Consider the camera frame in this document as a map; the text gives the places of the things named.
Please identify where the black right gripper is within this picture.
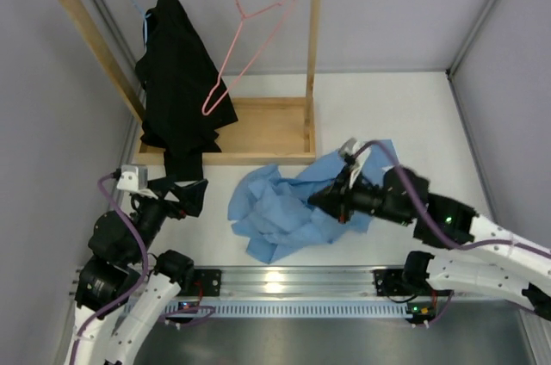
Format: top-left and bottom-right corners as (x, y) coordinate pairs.
(307, 165), (412, 226)

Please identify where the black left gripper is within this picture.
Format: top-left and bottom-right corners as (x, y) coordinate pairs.
(128, 174), (207, 263)

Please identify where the light blue shirt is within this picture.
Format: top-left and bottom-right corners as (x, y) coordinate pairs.
(227, 152), (372, 264)

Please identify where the pink wire hanger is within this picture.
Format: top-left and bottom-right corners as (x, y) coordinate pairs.
(201, 0), (297, 116)

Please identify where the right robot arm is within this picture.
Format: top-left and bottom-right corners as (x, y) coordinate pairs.
(308, 165), (550, 319)

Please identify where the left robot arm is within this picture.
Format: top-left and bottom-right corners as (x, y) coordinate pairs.
(65, 165), (208, 364)

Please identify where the black shirt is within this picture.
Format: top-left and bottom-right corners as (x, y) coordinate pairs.
(135, 0), (238, 182)

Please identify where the wooden clothes rack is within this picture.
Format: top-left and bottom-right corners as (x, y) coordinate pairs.
(58, 0), (321, 165)

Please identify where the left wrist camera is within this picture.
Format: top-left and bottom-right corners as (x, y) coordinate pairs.
(116, 164), (148, 192)

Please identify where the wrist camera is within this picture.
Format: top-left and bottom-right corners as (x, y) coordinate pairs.
(338, 138), (370, 189)
(116, 164), (148, 192)

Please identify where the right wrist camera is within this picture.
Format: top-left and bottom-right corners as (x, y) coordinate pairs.
(338, 138), (370, 189)

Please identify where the aluminium mounting rail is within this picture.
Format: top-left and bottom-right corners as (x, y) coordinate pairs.
(177, 265), (393, 300)

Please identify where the perforated cable duct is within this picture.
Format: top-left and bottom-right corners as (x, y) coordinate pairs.
(161, 300), (428, 319)

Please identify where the blue wire hanger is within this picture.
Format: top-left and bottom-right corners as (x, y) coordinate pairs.
(129, 0), (150, 48)

